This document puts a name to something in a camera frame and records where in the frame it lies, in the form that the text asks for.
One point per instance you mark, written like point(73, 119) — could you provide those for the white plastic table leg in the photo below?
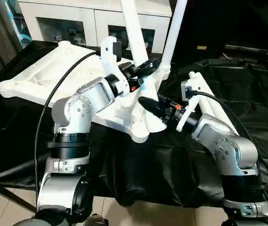
point(217, 110)
point(131, 28)
point(203, 87)
point(174, 33)

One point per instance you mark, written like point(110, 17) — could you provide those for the white plastic table top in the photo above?
point(40, 77)

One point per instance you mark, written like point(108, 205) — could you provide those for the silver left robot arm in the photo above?
point(82, 108)

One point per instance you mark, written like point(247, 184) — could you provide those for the small orange label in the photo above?
point(201, 47)

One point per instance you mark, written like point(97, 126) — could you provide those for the white glass-door cabinet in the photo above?
point(91, 14)

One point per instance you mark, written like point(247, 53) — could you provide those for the black table mat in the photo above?
point(256, 103)

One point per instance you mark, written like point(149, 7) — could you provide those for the teal plastic object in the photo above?
point(21, 23)

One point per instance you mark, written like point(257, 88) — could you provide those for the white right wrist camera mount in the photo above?
point(188, 120)

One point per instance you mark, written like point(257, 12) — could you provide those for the black metal table frame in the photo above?
point(11, 197)

